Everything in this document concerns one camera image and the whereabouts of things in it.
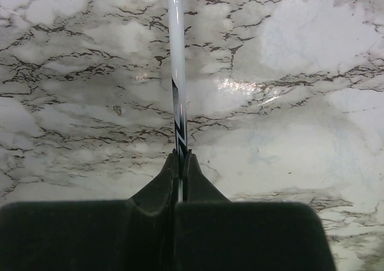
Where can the badminton racket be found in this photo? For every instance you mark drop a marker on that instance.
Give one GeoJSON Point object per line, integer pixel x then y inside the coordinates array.
{"type": "Point", "coordinates": [177, 57]}

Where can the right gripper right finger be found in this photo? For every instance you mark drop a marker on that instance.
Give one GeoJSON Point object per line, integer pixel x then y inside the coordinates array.
{"type": "Point", "coordinates": [214, 233]}

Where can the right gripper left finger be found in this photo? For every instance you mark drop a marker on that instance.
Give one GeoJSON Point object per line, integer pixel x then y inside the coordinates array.
{"type": "Point", "coordinates": [129, 234]}

